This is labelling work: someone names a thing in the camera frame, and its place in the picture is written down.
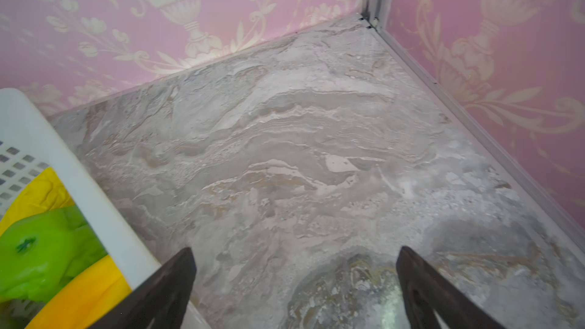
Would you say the yellow red mango fruit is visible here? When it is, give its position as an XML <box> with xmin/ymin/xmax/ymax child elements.
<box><xmin>27</xmin><ymin>255</ymin><xmax>132</xmax><ymax>329</ymax></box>

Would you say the yellow banana fruit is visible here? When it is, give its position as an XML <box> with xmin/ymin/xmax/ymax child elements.
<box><xmin>1</xmin><ymin>168</ymin><xmax>75</xmax><ymax>234</ymax></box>

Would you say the green apple fruit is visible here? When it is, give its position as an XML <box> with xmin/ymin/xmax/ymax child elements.
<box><xmin>1</xmin><ymin>206</ymin><xmax>108</xmax><ymax>303</ymax></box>

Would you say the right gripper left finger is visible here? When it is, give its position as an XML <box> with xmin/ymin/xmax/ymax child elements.
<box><xmin>90</xmin><ymin>248</ymin><xmax>197</xmax><ymax>329</ymax></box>

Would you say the white perforated plastic basket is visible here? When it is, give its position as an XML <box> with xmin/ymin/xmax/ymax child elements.
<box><xmin>1</xmin><ymin>88</ymin><xmax>207</xmax><ymax>328</ymax></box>

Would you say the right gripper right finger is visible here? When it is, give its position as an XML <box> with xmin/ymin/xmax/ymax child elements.
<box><xmin>396</xmin><ymin>246</ymin><xmax>504</xmax><ymax>329</ymax></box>

